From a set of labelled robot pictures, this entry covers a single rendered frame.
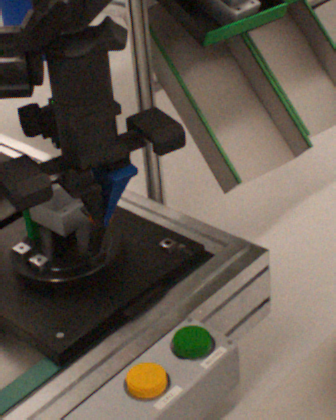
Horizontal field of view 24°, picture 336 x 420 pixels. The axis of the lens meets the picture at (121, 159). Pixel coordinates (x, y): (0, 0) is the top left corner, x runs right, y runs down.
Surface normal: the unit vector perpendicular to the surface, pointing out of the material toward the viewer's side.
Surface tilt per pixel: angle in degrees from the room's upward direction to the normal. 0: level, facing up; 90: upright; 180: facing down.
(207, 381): 90
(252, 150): 45
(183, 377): 0
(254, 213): 0
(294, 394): 0
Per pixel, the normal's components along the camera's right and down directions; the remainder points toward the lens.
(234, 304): 0.70, 0.29
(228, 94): 0.32, -0.36
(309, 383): -0.11, -0.86
